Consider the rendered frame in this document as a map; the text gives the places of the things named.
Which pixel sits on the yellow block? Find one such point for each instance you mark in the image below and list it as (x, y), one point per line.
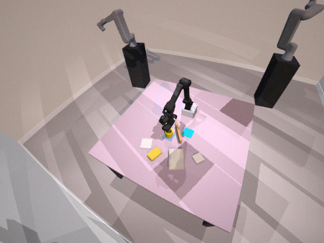
(154, 153)

